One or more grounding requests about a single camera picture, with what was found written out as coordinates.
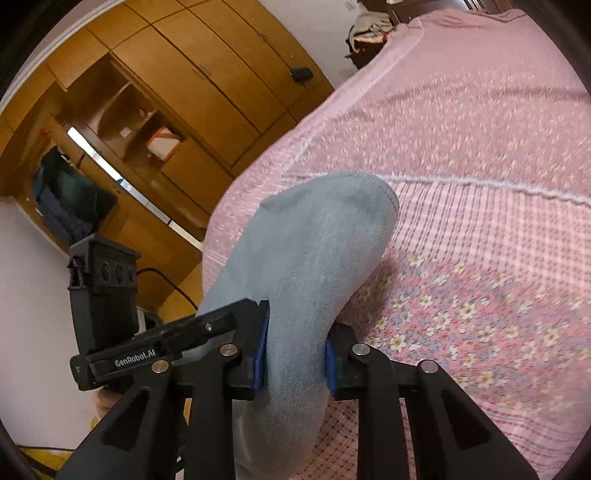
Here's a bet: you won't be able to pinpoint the dark wooden headboard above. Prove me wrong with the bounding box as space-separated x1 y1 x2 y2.
359 0 511 23

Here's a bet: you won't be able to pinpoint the black cable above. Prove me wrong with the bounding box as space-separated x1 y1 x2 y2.
136 267 199 319

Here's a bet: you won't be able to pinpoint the wooden wardrobe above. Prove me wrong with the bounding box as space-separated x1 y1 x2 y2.
0 0 335 319

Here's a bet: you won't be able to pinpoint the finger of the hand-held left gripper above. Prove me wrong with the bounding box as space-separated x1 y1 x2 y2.
159 299 260 357

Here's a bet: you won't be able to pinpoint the pile of clothes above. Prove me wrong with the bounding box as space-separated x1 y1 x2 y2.
346 10 398 54

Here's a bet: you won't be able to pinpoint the white and orange box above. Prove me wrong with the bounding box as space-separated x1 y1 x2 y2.
147 126 182 162

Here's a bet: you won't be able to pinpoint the grey pants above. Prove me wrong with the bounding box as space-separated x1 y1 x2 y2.
198 172 400 480

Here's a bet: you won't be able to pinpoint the pink floral bedspread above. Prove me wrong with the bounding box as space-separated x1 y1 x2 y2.
201 8 591 480

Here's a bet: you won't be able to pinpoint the person's left hand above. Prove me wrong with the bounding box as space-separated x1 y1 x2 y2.
95 388 123 411

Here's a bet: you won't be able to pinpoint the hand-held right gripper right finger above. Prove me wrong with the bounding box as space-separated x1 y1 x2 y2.
325 323 539 480

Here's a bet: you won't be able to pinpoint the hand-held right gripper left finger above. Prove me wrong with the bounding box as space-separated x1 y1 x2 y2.
55 300 270 480

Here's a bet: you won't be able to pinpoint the dark hanging jacket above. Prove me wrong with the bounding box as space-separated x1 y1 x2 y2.
32 148 118 245

